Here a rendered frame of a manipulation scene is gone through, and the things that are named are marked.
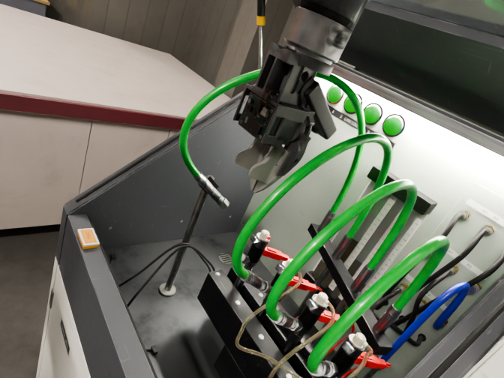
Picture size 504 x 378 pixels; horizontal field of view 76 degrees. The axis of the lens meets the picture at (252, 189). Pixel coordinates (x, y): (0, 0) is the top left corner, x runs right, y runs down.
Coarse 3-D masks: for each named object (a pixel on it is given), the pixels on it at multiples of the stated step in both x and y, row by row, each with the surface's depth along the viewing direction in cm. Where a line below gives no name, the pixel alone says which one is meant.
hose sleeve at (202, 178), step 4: (200, 172) 61; (200, 176) 61; (204, 176) 62; (196, 180) 61; (200, 180) 61; (204, 180) 61; (200, 184) 62; (204, 184) 62; (208, 184) 62; (204, 188) 62; (208, 188) 62; (212, 188) 63; (208, 192) 63; (212, 192) 63; (216, 192) 64; (212, 196) 64; (216, 196) 64; (220, 196) 64; (216, 200) 64; (220, 200) 65
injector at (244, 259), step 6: (258, 234) 62; (264, 240) 62; (252, 246) 63; (258, 246) 62; (264, 246) 62; (252, 252) 63; (258, 252) 62; (246, 258) 62; (252, 258) 63; (258, 258) 63; (246, 264) 63; (252, 264) 64; (240, 282) 67; (240, 288) 67
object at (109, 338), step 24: (72, 216) 70; (72, 240) 67; (72, 264) 68; (96, 264) 62; (72, 288) 68; (96, 288) 58; (72, 312) 68; (96, 312) 56; (120, 312) 55; (96, 336) 57; (120, 336) 52; (96, 360) 57; (120, 360) 49; (144, 360) 50
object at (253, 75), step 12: (252, 72) 53; (228, 84) 53; (240, 84) 54; (336, 84) 57; (204, 96) 54; (216, 96) 54; (348, 96) 59; (192, 108) 54; (360, 108) 61; (192, 120) 55; (360, 120) 62; (180, 132) 56; (360, 132) 64; (180, 144) 57; (360, 156) 67; (192, 168) 60; (348, 180) 70; (336, 204) 72
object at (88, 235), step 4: (84, 232) 66; (88, 232) 66; (92, 232) 67; (84, 236) 65; (88, 236) 66; (92, 236) 66; (80, 240) 65; (84, 240) 64; (88, 240) 65; (92, 240) 65; (84, 248) 64; (88, 248) 64
